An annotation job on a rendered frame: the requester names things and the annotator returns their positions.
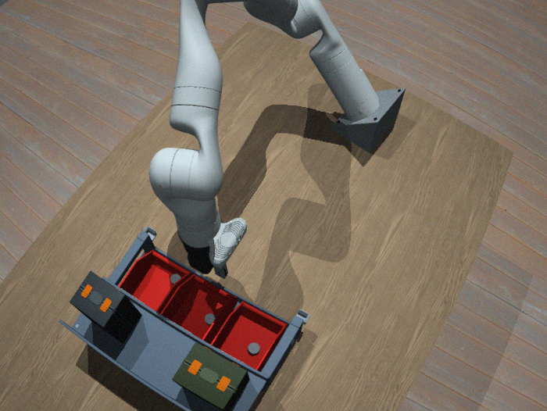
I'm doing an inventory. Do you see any grey steel disc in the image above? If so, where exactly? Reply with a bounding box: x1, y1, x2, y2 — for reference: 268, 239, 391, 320
205, 313, 216, 325
248, 342, 260, 355
170, 273, 181, 284

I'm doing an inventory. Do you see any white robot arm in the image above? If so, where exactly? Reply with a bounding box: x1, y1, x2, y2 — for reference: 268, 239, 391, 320
149, 0, 380, 234

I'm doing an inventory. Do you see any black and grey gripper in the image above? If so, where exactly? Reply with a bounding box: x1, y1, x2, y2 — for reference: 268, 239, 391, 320
177, 211, 247, 279

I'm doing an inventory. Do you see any dark grey case with orange latches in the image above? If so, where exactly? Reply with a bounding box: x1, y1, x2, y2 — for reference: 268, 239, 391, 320
70, 271, 142, 343

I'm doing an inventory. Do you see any dark green case with orange latches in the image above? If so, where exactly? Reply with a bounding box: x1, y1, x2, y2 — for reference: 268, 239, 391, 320
173, 342, 249, 411

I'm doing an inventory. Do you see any grey metal shelf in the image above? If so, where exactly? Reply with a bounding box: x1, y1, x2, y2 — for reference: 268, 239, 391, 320
59, 226, 310, 411

